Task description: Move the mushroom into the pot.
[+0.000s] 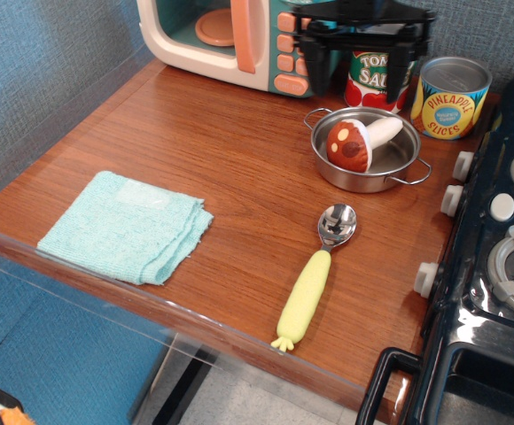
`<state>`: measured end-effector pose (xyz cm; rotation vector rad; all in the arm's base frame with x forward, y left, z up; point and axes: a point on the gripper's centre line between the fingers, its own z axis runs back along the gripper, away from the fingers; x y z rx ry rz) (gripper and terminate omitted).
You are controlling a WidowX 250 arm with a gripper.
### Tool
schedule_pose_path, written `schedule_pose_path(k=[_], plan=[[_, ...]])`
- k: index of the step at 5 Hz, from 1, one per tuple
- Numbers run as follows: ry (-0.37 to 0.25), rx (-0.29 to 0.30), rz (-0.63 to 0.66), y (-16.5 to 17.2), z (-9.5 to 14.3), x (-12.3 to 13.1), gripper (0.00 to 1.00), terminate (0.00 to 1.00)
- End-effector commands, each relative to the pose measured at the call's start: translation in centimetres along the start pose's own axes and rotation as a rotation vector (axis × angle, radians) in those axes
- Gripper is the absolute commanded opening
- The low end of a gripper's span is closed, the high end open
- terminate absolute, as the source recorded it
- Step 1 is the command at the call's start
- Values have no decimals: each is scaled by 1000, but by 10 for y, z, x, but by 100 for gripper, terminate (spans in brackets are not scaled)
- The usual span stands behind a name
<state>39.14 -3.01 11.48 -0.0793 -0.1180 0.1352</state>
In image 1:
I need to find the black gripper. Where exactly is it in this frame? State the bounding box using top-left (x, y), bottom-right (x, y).
top-left (292, 1), bottom-right (436, 104)

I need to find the red and white plush mushroom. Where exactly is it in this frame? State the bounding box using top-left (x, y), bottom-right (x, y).
top-left (326, 116), bottom-right (403, 173)

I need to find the small steel pot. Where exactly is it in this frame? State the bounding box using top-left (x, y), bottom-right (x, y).
top-left (304, 106), bottom-right (432, 193)

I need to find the tomato sauce can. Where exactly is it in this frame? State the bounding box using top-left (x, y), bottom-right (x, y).
top-left (344, 50), bottom-right (417, 113)

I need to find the pineapple slices can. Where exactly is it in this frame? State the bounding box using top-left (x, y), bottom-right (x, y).
top-left (410, 57), bottom-right (492, 141)

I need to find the toy microwave oven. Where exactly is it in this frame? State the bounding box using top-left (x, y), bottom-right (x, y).
top-left (136, 0), bottom-right (351, 99)

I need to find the light blue folded cloth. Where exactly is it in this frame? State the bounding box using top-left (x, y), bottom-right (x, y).
top-left (37, 171), bottom-right (214, 285)

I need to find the black toy stove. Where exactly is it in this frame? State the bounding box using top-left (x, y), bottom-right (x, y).
top-left (356, 80), bottom-right (514, 424)

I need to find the orange furry object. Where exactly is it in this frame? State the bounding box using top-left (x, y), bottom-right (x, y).
top-left (0, 375), bottom-right (36, 425)

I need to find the spoon with yellow handle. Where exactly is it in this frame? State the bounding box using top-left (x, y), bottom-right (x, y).
top-left (270, 204), bottom-right (357, 352)

